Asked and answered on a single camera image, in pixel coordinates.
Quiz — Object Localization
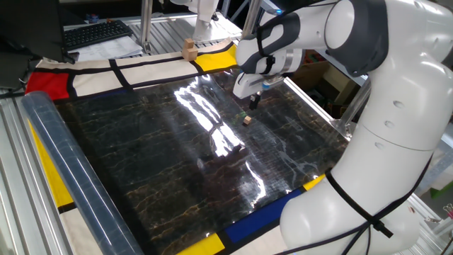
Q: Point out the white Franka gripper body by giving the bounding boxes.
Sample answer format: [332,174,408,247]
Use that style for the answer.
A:
[232,72,272,100]

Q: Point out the large light wooden block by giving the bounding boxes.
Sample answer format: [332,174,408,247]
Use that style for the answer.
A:
[180,47,200,63]

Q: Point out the black marble pattern mat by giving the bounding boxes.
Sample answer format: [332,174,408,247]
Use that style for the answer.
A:
[55,69,350,255]

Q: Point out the white paper sheets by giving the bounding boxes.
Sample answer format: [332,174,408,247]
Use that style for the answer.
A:
[69,35,144,63]

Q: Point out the Mondrian pattern cloth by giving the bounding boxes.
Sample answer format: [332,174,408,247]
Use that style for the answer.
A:
[25,37,326,255]

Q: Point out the black computer keyboard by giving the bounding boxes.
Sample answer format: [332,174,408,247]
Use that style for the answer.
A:
[63,19,134,52]

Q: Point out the rolled clear plastic film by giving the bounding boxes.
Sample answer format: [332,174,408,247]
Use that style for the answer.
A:
[20,91,144,255]

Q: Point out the green plastic piece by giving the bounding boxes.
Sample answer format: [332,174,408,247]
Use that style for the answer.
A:
[430,178,453,199]

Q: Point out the black monitor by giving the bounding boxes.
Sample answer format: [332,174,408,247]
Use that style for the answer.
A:
[0,0,77,65]

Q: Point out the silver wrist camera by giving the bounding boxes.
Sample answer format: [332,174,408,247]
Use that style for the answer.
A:
[260,75,286,91]

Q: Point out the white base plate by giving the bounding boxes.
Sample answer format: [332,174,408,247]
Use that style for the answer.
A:
[175,13,244,46]

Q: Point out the aluminium frame post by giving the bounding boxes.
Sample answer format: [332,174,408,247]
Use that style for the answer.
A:
[241,0,263,39]
[139,0,154,55]

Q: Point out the clear acrylic bracket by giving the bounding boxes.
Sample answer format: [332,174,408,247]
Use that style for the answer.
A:
[331,77,372,139]

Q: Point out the black arm cable harness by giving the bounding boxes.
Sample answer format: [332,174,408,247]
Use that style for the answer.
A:
[255,0,435,255]

